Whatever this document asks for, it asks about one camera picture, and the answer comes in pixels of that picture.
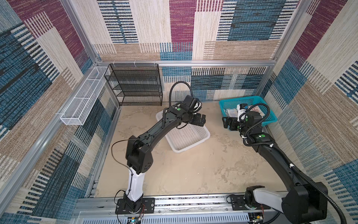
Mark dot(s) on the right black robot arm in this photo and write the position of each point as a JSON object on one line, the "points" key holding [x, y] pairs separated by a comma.
{"points": [[306, 200]]}

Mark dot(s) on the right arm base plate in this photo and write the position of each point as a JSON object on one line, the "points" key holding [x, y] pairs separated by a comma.
{"points": [[241, 202]]}

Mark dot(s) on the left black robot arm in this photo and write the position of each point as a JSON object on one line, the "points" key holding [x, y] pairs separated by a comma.
{"points": [[139, 149]]}

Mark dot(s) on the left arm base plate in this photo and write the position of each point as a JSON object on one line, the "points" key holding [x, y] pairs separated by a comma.
{"points": [[143, 205]]}

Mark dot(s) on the white wire mesh tray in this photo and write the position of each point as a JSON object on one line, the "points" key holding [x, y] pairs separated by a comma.
{"points": [[80, 106]]}

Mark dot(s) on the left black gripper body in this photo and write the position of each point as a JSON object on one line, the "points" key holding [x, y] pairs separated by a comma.
{"points": [[195, 120]]}

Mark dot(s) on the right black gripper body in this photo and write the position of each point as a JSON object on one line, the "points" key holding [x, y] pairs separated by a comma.
{"points": [[234, 124]]}

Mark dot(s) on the red pattern towel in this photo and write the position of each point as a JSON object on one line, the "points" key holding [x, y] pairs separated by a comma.
{"points": [[234, 113]]}

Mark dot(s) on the white plastic laundry basket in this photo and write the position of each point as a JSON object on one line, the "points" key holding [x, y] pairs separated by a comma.
{"points": [[181, 140]]}

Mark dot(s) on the aluminium mounting rail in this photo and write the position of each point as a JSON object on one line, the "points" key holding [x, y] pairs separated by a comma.
{"points": [[178, 209]]}

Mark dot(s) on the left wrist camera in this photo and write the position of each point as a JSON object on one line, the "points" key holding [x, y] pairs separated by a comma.
{"points": [[191, 104]]}

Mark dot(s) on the black wire shelf rack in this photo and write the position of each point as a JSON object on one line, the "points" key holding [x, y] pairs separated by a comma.
{"points": [[135, 84]]}

